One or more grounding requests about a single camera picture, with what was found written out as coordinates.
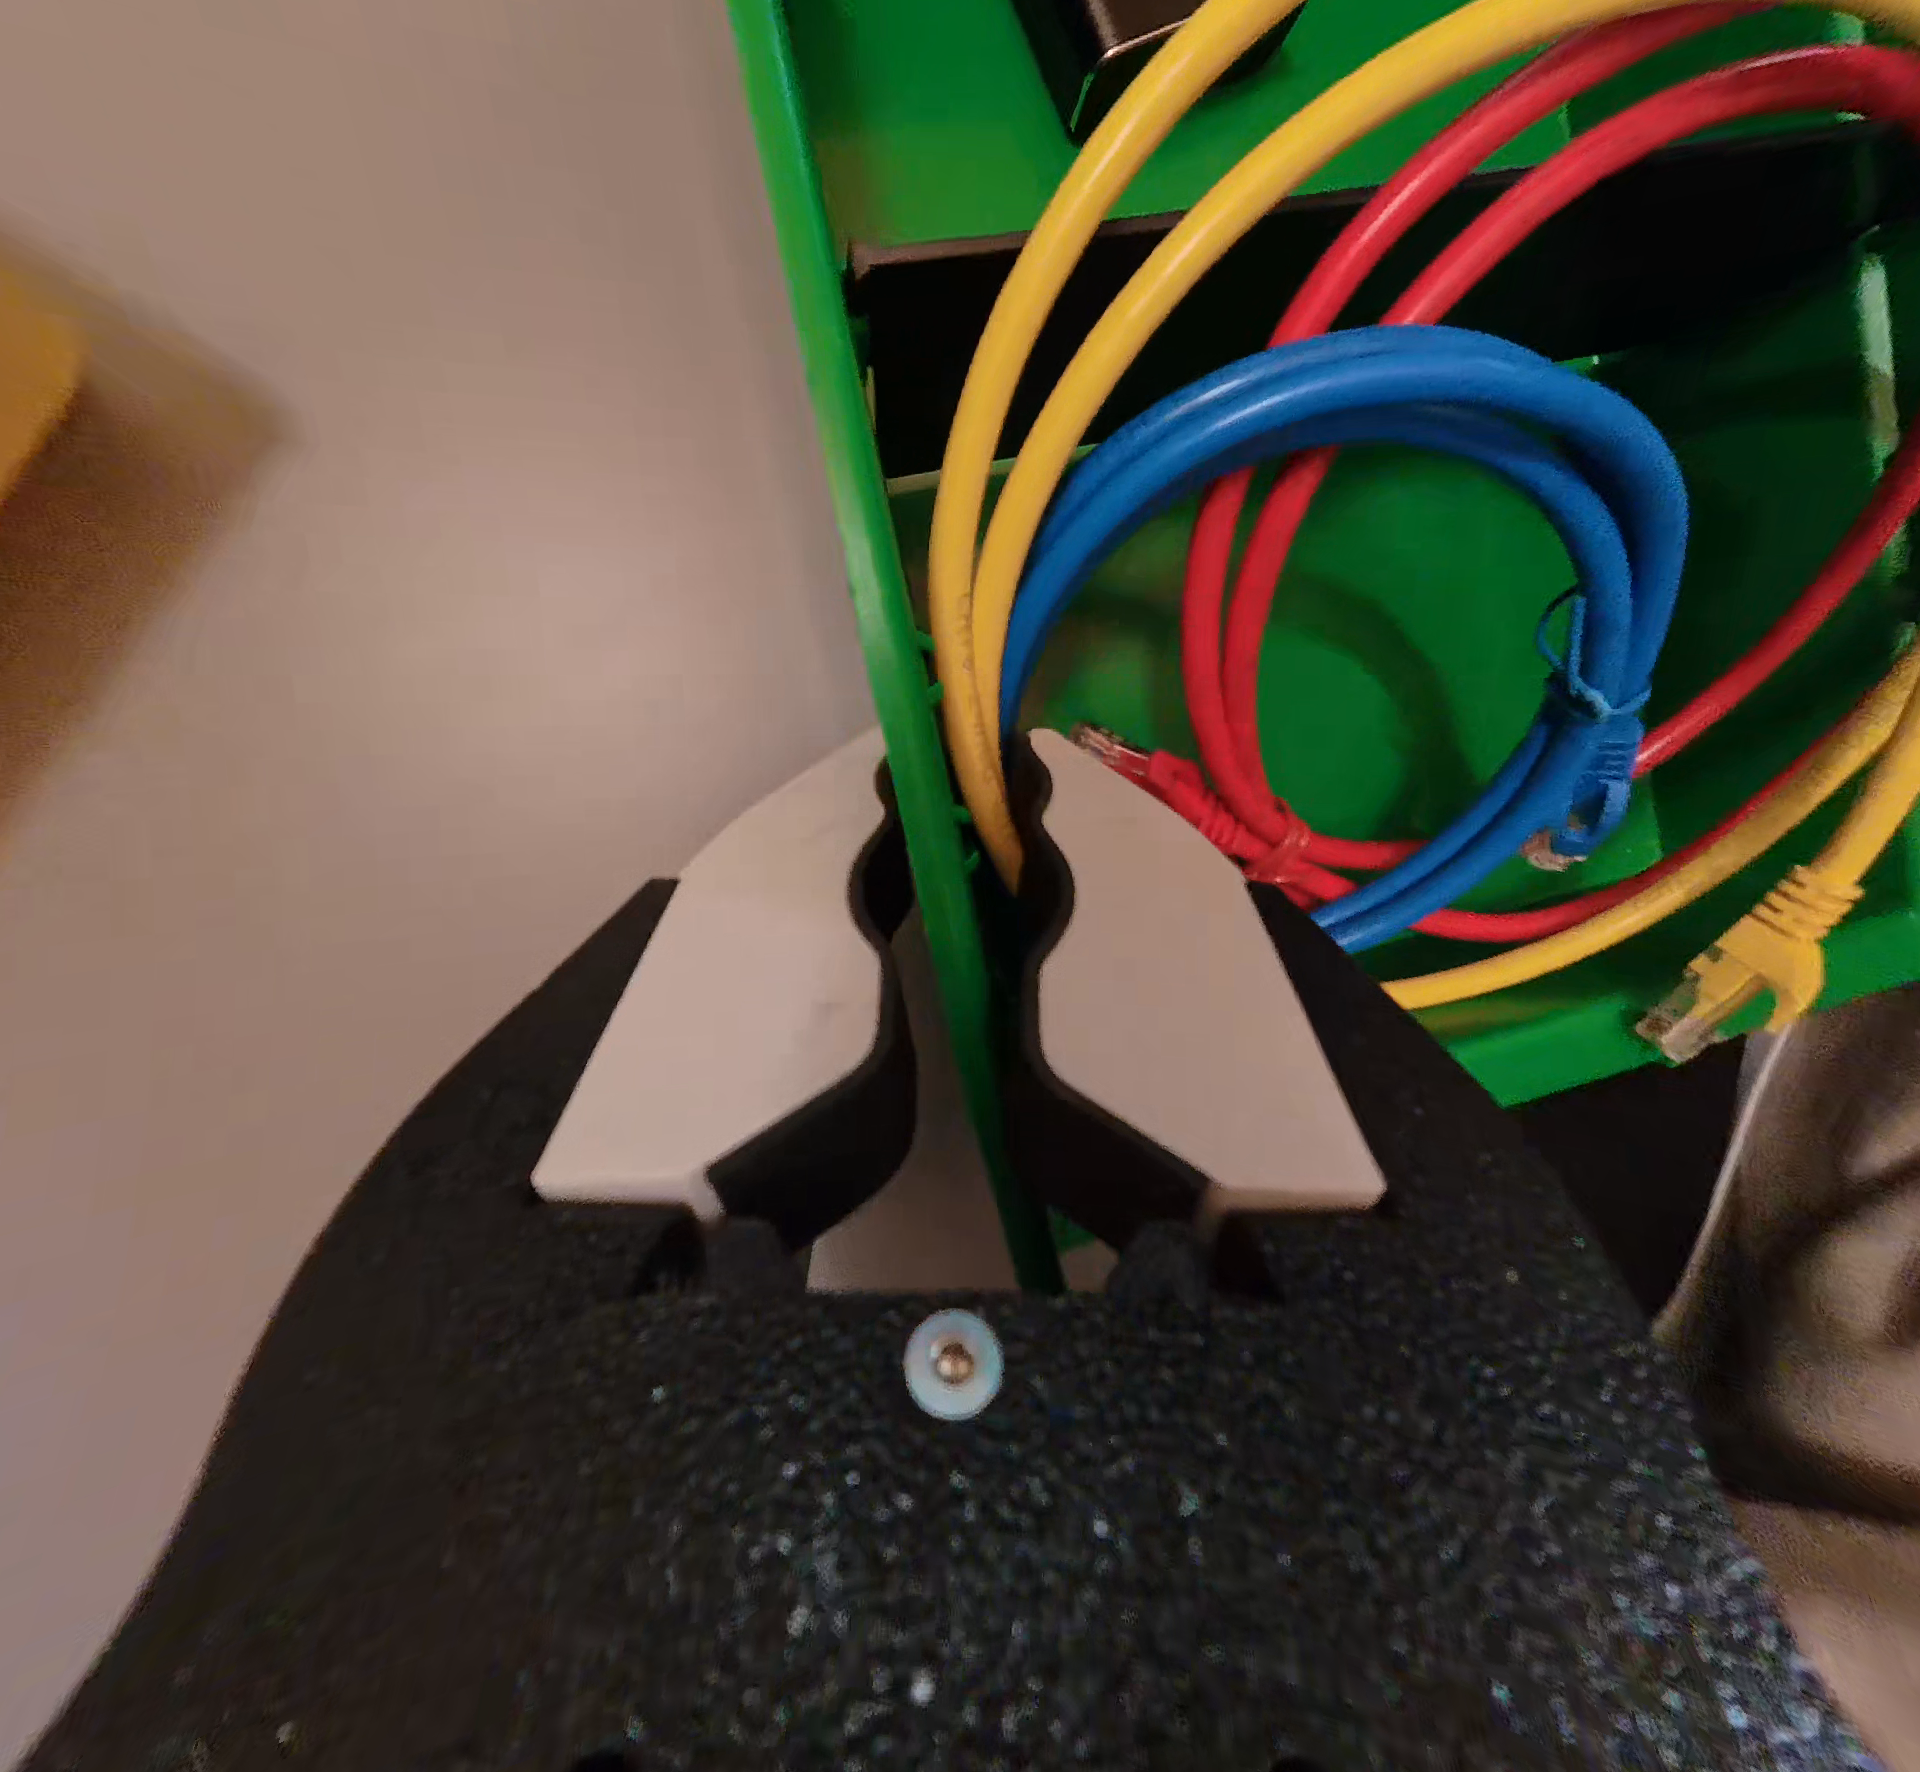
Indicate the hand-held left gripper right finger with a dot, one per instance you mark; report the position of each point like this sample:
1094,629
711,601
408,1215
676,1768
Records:
1187,1021

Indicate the black bin divider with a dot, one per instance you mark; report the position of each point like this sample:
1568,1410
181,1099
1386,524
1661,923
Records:
931,331

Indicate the yellow storage bin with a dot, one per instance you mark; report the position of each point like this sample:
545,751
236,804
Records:
31,378

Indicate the person's beige hoodie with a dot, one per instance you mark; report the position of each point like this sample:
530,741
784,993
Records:
1832,1277

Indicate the green storage bin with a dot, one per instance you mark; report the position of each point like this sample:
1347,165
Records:
900,77

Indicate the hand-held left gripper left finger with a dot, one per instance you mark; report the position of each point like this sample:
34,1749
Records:
736,1007

